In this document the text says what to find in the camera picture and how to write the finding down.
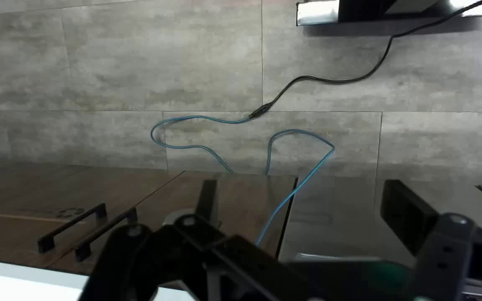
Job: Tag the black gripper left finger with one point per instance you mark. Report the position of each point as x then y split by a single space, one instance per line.
140 256

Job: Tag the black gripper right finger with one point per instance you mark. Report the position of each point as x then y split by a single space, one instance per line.
446 256

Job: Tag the stainless steel dishwasher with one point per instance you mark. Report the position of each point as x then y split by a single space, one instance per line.
341 217

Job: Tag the dark wood double-door cabinet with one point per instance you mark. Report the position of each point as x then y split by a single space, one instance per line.
23 189

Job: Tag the black device with white base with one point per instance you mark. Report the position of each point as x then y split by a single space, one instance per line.
363 8

